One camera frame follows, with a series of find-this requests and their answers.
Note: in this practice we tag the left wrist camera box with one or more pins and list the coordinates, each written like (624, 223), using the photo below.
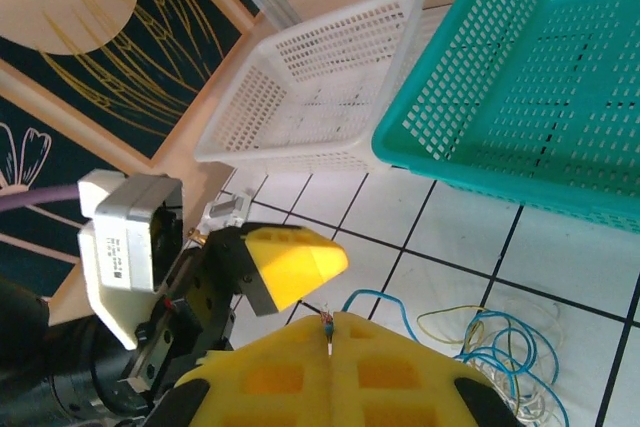
(125, 247)

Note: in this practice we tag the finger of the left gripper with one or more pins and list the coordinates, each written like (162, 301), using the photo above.
(295, 262)

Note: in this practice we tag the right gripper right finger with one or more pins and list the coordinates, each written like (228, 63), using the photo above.
(400, 387)

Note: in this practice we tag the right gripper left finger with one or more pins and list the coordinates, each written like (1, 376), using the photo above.
(270, 382)

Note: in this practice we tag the small brass fitting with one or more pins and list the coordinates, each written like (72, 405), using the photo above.
(197, 237)

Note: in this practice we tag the white plastic basket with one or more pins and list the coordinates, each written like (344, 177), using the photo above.
(300, 82)

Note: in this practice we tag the teal plastic basket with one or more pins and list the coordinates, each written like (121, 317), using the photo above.
(525, 72)

